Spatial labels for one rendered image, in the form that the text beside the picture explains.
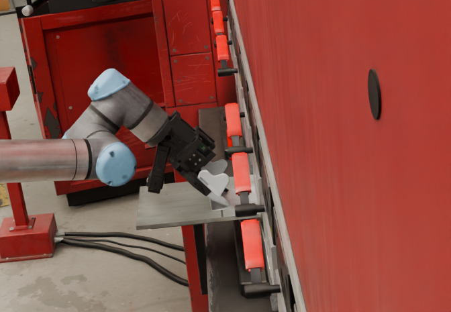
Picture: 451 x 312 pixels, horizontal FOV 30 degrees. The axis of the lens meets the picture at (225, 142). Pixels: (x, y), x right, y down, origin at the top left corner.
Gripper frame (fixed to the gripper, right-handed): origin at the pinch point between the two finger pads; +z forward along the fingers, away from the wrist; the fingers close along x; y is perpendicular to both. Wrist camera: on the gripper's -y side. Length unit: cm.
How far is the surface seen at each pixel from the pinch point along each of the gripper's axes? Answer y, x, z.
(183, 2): 9, 87, -19
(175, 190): -8.0, 6.8, -5.8
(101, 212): -110, 193, 40
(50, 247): -120, 158, 25
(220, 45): 21.2, 10.6, -20.3
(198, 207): -4.2, -2.4, -2.6
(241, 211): 19, -54, -17
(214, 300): -11.2, -18.0, 7.8
